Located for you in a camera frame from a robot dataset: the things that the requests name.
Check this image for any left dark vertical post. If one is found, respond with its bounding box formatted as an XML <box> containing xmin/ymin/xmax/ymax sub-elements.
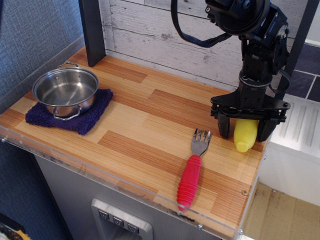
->
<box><xmin>78</xmin><ymin>0</ymin><xmax>106</xmax><ymax>67</ymax></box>

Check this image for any purple folded cloth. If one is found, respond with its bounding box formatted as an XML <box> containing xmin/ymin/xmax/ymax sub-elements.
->
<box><xmin>25</xmin><ymin>89</ymin><xmax>113</xmax><ymax>136</ymax></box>

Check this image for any yellow black object bottom left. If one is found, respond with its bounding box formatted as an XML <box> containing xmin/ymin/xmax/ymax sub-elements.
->
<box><xmin>0</xmin><ymin>223</ymin><xmax>31</xmax><ymax>240</ymax></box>

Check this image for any clear acrylic table edge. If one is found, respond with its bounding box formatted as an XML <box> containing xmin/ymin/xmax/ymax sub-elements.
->
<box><xmin>0</xmin><ymin>127</ymin><xmax>258</xmax><ymax>240</ymax></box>

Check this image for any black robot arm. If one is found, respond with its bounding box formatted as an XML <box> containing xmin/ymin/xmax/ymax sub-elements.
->
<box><xmin>205</xmin><ymin>0</ymin><xmax>291</xmax><ymax>142</ymax></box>

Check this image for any red handled metal fork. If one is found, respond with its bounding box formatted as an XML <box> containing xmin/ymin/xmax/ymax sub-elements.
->
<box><xmin>176</xmin><ymin>128</ymin><xmax>211</xmax><ymax>212</ymax></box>

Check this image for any silver panel with buttons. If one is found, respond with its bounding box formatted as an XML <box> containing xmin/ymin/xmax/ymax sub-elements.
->
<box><xmin>91</xmin><ymin>198</ymin><xmax>154</xmax><ymax>240</ymax></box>

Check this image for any yellow toy banana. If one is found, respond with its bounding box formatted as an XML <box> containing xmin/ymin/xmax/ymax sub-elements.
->
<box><xmin>233</xmin><ymin>118</ymin><xmax>259</xmax><ymax>153</ymax></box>

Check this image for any white ribbed sink unit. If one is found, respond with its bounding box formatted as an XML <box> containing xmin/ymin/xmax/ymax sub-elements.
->
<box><xmin>259</xmin><ymin>94</ymin><xmax>320</xmax><ymax>206</ymax></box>

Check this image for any dark vertical post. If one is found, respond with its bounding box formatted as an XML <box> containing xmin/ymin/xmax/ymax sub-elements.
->
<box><xmin>78</xmin><ymin>0</ymin><xmax>106</xmax><ymax>67</ymax></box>
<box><xmin>274</xmin><ymin>0</ymin><xmax>320</xmax><ymax>102</ymax></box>

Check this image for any right dark vertical post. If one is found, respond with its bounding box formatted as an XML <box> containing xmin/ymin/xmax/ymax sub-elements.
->
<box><xmin>274</xmin><ymin>0</ymin><xmax>320</xmax><ymax>102</ymax></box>

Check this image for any small stainless steel pot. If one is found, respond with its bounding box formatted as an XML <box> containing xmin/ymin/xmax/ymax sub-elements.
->
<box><xmin>32</xmin><ymin>62</ymin><xmax>99</xmax><ymax>121</ymax></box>

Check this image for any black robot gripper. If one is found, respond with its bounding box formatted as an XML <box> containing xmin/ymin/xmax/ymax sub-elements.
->
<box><xmin>210</xmin><ymin>74</ymin><xmax>291</xmax><ymax>142</ymax></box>

